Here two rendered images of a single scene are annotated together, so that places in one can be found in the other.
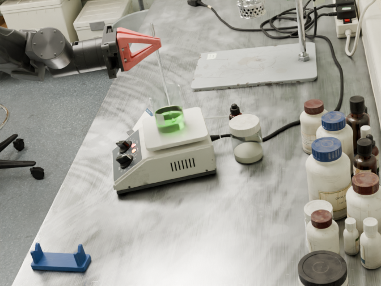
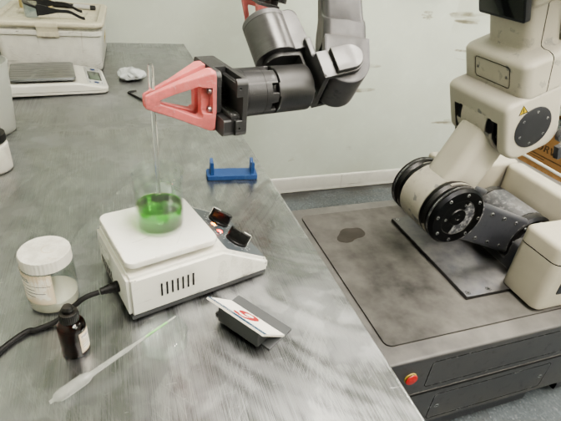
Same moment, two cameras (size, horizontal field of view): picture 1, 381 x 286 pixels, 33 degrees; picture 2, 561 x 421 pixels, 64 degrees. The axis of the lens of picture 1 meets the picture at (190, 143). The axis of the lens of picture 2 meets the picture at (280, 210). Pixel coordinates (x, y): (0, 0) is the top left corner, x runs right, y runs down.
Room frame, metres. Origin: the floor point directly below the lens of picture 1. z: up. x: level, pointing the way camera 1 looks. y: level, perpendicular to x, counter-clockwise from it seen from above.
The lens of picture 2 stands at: (1.57, -0.13, 1.18)
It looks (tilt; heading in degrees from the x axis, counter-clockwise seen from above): 32 degrees down; 144
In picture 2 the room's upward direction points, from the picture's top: 6 degrees clockwise
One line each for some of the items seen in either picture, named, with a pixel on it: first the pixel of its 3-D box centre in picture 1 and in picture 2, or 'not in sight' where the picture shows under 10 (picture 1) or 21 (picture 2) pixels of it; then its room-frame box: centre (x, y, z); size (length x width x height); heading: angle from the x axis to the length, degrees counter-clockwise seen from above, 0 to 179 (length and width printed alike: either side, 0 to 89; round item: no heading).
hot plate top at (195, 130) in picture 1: (174, 128); (157, 229); (1.09, 0.02, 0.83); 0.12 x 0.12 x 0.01; 1
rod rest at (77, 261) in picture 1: (58, 256); (231, 168); (0.86, 0.25, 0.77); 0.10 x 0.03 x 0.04; 70
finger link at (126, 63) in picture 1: (135, 45); (188, 100); (1.11, 0.06, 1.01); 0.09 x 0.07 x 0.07; 87
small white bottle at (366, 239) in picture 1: (371, 242); not in sight; (0.72, -0.23, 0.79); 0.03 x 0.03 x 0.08
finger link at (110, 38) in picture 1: (135, 49); (182, 94); (1.09, 0.06, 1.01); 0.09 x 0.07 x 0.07; 88
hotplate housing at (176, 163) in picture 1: (165, 150); (177, 250); (1.09, 0.05, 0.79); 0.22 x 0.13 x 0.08; 91
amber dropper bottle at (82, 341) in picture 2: (236, 118); (71, 327); (1.17, -0.10, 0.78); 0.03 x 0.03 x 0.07
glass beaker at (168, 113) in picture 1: (167, 109); (159, 200); (1.09, 0.03, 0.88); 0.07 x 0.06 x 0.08; 7
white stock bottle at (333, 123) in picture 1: (335, 144); not in sight; (0.97, -0.25, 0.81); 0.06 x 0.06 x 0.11
